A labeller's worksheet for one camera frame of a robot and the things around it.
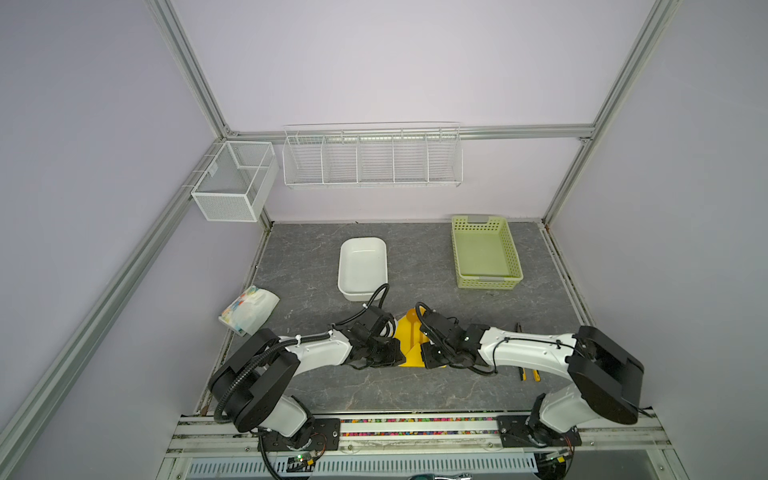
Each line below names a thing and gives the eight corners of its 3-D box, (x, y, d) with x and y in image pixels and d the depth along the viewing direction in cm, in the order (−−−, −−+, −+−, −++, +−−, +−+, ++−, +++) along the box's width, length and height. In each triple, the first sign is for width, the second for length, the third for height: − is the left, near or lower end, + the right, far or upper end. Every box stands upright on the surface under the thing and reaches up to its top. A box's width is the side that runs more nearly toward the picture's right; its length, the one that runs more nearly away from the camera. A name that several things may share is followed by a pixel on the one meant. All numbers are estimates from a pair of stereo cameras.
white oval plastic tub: (336, 302, 100) (333, 292, 95) (344, 248, 115) (341, 237, 110) (386, 302, 100) (386, 292, 95) (388, 248, 115) (387, 236, 110)
